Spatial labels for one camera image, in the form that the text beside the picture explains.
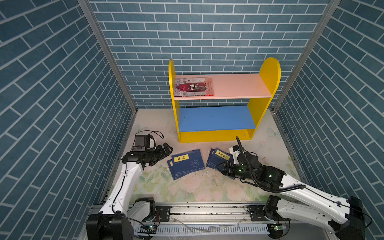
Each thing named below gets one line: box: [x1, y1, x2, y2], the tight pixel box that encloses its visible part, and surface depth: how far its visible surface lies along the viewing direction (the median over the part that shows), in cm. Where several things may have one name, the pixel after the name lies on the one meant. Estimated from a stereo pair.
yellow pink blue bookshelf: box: [168, 57, 281, 143], surface depth 84 cm
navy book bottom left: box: [166, 159, 176, 181], surface depth 91 cm
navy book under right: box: [206, 148, 216, 169], surface depth 94 cm
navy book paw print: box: [171, 149, 205, 181], surface depth 92 cm
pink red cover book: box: [174, 77, 215, 97], surface depth 76 cm
